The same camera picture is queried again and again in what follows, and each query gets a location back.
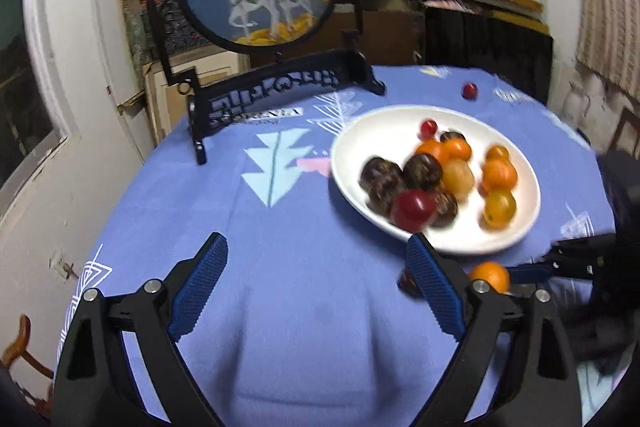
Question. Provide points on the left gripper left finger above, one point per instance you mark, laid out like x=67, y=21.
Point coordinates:
x=94, y=384

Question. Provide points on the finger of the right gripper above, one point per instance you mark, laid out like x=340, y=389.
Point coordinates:
x=544, y=270

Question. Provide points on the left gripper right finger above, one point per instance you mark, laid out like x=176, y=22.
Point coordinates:
x=538, y=385

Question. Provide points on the large orange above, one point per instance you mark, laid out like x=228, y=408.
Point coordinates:
x=497, y=276

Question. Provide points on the yellow orange small fruit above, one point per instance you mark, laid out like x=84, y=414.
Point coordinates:
x=499, y=210

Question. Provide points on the orange tangerine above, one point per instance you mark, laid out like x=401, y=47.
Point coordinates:
x=498, y=174

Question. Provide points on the tan round fruit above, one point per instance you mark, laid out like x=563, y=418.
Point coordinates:
x=458, y=179

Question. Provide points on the large red plum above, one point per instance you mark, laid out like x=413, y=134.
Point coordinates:
x=413, y=210

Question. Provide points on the dark mangosteen front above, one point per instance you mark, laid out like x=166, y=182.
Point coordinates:
x=382, y=180

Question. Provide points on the small red plum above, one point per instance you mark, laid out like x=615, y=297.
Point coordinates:
x=470, y=91

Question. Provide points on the wooden chair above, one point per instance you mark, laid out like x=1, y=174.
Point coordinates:
x=626, y=136

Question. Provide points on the white pitcher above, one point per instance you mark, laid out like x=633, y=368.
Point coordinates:
x=576, y=104

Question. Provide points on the blue patterned tablecloth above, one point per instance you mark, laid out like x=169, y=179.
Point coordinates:
x=307, y=326

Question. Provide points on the white oval plate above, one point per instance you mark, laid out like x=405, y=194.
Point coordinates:
x=421, y=140

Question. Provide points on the striped curtain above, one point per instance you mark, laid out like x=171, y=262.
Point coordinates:
x=608, y=42

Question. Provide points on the window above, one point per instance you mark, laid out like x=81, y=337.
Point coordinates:
x=34, y=112

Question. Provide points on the round deer screen ornament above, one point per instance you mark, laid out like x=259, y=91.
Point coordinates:
x=310, y=43

